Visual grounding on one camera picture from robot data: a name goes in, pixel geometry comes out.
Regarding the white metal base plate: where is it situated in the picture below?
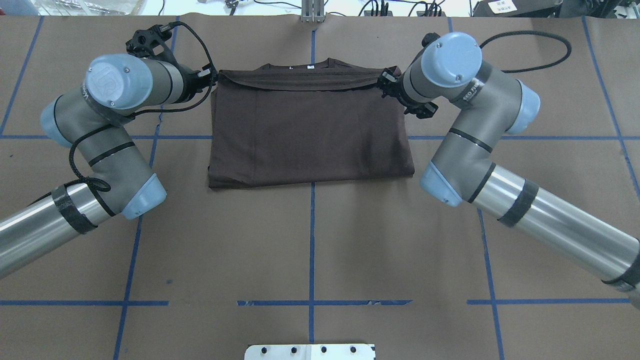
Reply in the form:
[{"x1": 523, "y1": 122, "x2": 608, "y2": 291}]
[{"x1": 243, "y1": 342, "x2": 377, "y2": 360}]

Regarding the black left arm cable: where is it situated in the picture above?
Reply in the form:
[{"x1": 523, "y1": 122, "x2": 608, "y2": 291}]
[{"x1": 69, "y1": 21, "x2": 220, "y2": 193}]

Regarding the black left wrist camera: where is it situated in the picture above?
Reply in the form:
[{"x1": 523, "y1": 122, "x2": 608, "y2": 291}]
[{"x1": 125, "y1": 24, "x2": 173, "y2": 61}]

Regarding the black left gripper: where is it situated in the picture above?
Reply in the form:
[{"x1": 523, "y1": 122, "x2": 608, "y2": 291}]
[{"x1": 181, "y1": 67, "x2": 218, "y2": 98}]

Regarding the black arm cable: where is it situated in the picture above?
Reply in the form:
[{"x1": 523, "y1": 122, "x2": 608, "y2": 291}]
[
  {"x1": 69, "y1": 21, "x2": 220, "y2": 193},
  {"x1": 479, "y1": 31, "x2": 572, "y2": 74}
]

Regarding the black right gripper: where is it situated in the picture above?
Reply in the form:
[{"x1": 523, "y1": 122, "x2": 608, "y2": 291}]
[{"x1": 376, "y1": 70, "x2": 439, "y2": 119}]

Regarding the dark brown t-shirt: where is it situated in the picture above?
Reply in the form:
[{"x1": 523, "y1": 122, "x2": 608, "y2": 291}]
[{"x1": 207, "y1": 58, "x2": 415, "y2": 190}]

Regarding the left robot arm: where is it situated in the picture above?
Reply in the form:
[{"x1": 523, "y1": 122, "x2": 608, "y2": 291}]
[{"x1": 1, "y1": 54, "x2": 217, "y2": 277}]

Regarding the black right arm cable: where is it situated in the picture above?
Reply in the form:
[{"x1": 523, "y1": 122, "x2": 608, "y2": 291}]
[{"x1": 479, "y1": 31, "x2": 572, "y2": 74}]

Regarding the aluminium frame post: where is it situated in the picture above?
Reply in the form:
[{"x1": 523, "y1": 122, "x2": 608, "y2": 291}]
[{"x1": 300, "y1": 0, "x2": 326, "y2": 23}]

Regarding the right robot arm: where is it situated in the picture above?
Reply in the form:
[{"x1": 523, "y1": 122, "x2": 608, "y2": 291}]
[{"x1": 377, "y1": 32, "x2": 639, "y2": 308}]

